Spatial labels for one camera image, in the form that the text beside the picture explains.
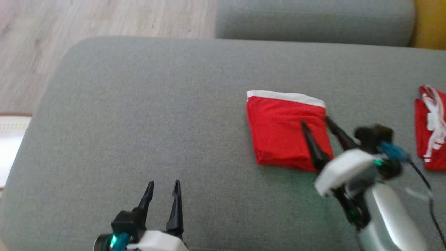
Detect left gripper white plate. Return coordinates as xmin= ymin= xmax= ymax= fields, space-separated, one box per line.
xmin=93 ymin=179 xmax=191 ymax=251

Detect grey fabric sofa cushion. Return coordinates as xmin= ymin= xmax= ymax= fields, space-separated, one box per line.
xmin=215 ymin=0 xmax=416 ymax=48

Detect red shorts with white waistband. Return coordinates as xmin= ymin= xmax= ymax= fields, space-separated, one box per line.
xmin=246 ymin=90 xmax=335 ymax=173

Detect white rug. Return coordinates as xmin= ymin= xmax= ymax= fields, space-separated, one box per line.
xmin=0 ymin=115 xmax=33 ymax=191

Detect red jersey with white trim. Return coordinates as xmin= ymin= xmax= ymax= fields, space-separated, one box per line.
xmin=414 ymin=84 xmax=446 ymax=172

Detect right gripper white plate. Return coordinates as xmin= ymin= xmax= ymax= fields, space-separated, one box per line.
xmin=300 ymin=116 xmax=403 ymax=228

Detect grey fabric sofa seat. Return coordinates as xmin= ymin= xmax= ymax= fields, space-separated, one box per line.
xmin=0 ymin=36 xmax=446 ymax=251

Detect mustard yellow upholstered furniture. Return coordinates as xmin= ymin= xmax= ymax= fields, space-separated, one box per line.
xmin=413 ymin=0 xmax=446 ymax=50

